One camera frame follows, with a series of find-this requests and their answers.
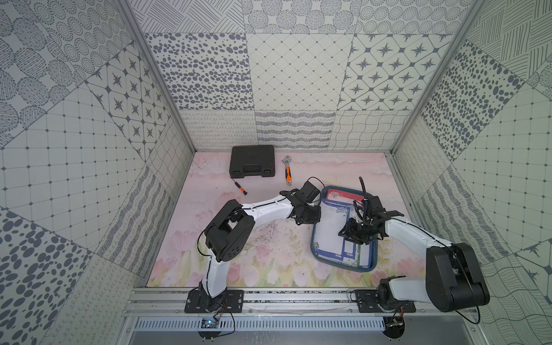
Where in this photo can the right round circuit board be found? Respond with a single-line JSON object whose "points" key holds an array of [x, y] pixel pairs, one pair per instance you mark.
{"points": [[394, 328]]}

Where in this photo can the black plastic tool case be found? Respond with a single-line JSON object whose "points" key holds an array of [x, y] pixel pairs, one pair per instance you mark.
{"points": [[252, 160]]}

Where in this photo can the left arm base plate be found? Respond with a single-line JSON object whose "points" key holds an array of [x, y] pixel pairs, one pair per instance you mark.
{"points": [[198, 301]]}

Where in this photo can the teal plastic storage box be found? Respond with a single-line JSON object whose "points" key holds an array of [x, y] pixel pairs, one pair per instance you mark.
{"points": [[353, 215]]}

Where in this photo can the red bordered stationery paper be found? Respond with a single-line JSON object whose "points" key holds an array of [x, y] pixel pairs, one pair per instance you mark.
{"points": [[343, 196]]}

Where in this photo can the blue floral stationery paper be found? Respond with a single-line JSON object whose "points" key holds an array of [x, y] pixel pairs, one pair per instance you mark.
{"points": [[357, 255], [327, 244]]}

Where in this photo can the aluminium mounting rail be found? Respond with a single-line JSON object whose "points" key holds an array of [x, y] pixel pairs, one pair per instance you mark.
{"points": [[262, 302]]}

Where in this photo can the small orange black screwdriver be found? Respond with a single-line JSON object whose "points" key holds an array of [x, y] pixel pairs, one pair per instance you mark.
{"points": [[240, 187]]}

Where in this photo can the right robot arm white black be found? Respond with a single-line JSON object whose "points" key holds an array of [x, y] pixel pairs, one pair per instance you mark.
{"points": [[453, 276]]}

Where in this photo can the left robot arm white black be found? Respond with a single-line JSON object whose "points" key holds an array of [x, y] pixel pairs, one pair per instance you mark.
{"points": [[228, 232]]}

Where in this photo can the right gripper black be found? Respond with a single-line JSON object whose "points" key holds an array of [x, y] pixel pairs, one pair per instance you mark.
{"points": [[350, 232]]}

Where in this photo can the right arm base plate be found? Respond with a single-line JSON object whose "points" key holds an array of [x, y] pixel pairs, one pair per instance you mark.
{"points": [[375, 301]]}

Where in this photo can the white slotted cable duct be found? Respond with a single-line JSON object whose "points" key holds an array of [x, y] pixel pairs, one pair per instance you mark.
{"points": [[288, 323]]}

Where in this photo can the left green circuit board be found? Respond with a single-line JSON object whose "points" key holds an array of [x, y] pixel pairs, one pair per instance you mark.
{"points": [[209, 328]]}

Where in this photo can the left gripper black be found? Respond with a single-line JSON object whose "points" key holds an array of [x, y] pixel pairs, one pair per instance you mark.
{"points": [[306, 214]]}

